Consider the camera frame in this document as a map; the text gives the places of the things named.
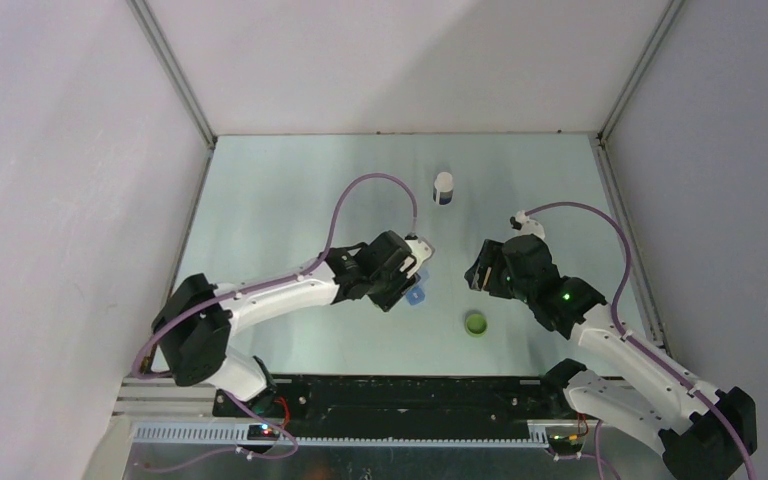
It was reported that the blue pill organizer box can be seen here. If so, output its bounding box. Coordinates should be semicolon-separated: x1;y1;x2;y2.
404;268;429;306

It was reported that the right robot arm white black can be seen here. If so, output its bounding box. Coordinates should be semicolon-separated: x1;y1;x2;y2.
464;234;757;479

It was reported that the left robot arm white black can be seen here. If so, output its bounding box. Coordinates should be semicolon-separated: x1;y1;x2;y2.
151;231;434;417

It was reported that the right controller board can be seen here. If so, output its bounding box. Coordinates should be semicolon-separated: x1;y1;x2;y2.
548;434;587;456

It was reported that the controller board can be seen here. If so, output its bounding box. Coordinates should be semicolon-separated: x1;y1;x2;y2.
246;424;283;442
548;434;587;456

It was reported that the left controller board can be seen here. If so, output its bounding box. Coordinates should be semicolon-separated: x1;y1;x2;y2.
246;424;283;442

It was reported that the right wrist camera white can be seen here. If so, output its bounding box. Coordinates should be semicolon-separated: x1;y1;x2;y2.
509;210;546;240

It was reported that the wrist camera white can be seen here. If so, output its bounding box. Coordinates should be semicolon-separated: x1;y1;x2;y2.
509;210;546;240
405;234;435;276

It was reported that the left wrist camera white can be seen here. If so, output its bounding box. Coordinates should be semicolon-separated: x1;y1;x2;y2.
405;234;435;276

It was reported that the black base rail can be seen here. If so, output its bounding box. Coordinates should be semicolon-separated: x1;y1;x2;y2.
214;374;601;444

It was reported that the grey slotted cable duct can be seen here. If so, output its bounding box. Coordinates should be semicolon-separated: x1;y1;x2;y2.
132;422;549;449

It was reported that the right aluminium frame post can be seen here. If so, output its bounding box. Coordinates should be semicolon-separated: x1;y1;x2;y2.
597;0;687;146

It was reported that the aluminium frame post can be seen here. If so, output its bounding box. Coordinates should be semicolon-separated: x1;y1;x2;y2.
597;0;687;146
127;0;218;150

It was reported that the left aluminium frame post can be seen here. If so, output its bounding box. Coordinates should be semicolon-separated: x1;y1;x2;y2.
127;0;218;150

